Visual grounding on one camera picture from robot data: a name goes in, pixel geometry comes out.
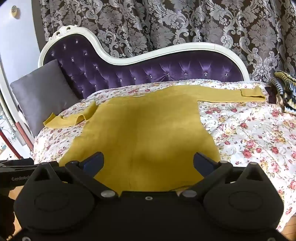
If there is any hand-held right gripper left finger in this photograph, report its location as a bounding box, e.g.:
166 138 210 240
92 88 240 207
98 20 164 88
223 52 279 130
30 152 120 201

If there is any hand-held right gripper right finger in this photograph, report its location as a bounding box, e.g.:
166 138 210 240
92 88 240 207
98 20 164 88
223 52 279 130
179 152 267 200

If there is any mustard yellow sweater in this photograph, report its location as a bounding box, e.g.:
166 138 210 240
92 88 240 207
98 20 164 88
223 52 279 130
43 85 266 193

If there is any floral printed blanket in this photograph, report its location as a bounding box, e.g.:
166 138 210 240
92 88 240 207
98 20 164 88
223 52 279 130
32 79 296 233

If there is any grey cushion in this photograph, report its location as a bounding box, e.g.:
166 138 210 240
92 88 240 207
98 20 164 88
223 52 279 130
10 59 80 137

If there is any black yellow striped cloth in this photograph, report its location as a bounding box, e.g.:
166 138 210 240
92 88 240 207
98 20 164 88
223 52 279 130
265 70 296 114

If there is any brown silver damask curtain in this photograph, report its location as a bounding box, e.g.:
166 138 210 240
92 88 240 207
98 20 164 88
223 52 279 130
39 0 296 83

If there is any purple tufted sofa white frame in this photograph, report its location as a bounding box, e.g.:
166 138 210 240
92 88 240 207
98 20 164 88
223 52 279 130
38 25 251 100

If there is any round wall fixture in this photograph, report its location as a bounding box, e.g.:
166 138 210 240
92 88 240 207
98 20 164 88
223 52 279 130
11 6 23 18

